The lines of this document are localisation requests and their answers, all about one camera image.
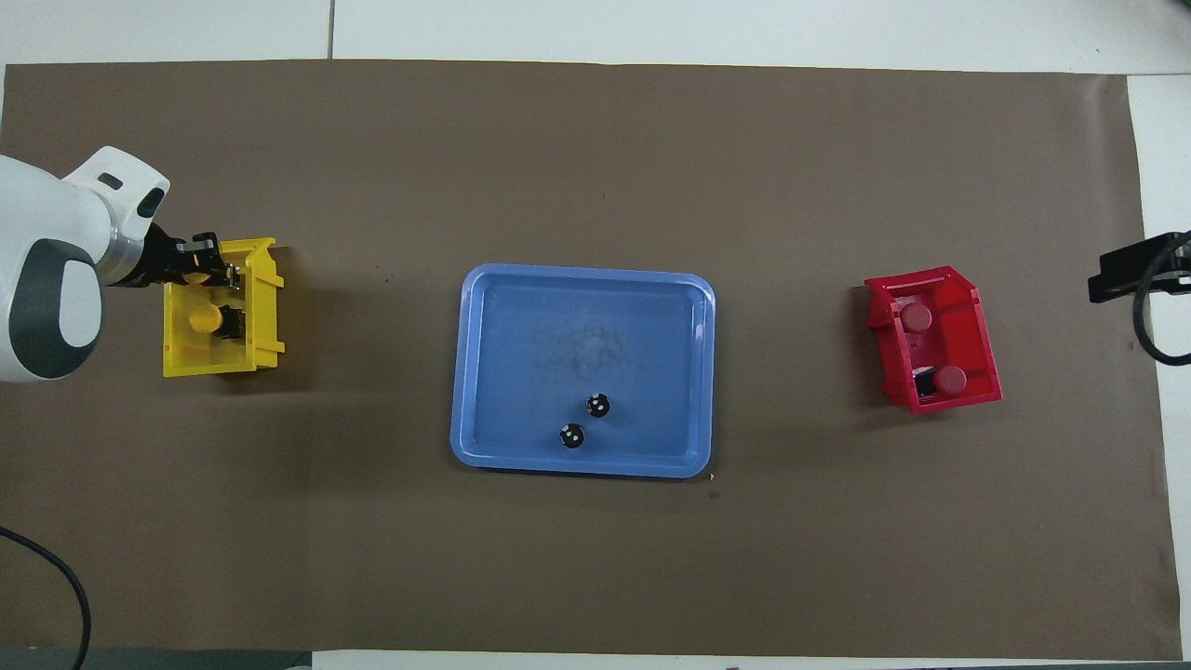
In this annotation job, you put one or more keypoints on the red push button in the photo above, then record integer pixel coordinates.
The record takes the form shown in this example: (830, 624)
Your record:
(951, 379)
(916, 316)

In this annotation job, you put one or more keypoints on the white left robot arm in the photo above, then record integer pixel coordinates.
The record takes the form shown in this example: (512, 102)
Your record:
(46, 242)

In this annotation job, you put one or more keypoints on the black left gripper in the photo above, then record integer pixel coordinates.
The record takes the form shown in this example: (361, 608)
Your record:
(163, 256)

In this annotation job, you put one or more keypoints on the blue plastic tray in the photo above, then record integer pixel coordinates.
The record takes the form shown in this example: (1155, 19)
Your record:
(521, 372)

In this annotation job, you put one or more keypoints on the yellow plastic bin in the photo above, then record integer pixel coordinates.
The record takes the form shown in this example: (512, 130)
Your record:
(265, 307)

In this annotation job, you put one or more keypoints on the yellow push button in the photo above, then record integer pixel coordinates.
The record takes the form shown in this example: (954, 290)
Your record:
(205, 319)

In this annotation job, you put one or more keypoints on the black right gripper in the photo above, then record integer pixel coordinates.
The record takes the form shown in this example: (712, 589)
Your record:
(1170, 265)

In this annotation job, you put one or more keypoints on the red plastic bin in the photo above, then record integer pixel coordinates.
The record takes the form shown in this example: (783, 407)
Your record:
(972, 335)

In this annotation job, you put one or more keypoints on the brown paper table mat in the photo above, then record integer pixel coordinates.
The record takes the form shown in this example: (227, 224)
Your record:
(595, 568)

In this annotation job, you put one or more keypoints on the black cylindrical capacitor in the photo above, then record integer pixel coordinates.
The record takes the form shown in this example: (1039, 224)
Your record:
(571, 435)
(597, 405)

